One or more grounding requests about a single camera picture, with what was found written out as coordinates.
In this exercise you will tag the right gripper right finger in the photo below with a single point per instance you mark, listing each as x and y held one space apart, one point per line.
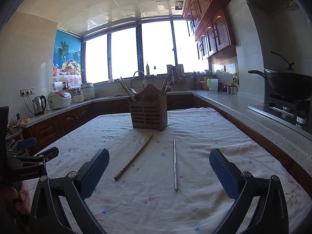
270 215

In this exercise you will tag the floral white tablecloth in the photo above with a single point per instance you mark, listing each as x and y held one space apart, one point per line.
143 199

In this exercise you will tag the wooden utensil holder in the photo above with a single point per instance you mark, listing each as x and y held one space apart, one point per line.
149 110

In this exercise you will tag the yellow oil bottle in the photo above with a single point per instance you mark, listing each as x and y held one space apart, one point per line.
147 70

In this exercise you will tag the sink faucet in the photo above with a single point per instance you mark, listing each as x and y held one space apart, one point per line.
139 74

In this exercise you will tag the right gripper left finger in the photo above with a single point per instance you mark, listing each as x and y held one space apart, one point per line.
47 213

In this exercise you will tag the steel electric kettle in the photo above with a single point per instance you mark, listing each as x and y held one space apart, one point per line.
39 105

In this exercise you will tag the black wok with lid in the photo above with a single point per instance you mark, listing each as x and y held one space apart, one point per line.
287 84

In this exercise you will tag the steel chopstick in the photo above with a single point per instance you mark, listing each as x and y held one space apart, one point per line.
132 94
175 166

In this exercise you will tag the white cooking pot appliance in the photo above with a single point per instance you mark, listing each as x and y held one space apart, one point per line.
88 90

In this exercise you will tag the upper wooden cabinets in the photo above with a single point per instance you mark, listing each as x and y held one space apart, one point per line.
209 23

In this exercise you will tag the white red rice cooker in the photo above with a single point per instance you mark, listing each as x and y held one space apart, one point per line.
59 100

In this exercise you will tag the metal spoon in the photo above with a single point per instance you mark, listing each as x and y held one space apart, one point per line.
168 89

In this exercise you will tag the wooden chopstick one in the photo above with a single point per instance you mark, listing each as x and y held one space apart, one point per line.
169 83

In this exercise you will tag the gas stove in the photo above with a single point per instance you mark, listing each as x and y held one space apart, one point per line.
295 114

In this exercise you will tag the wooden chopstick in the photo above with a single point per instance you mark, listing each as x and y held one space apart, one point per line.
125 84
165 82

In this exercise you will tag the dish drying rack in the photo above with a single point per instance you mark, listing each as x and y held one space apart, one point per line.
178 76

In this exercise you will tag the green lid plastic pitcher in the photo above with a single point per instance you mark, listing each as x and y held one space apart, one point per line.
212 84

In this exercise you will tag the tropical fruit window poster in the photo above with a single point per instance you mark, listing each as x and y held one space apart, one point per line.
67 59

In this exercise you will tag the person's left hand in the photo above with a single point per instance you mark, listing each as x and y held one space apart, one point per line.
22 198

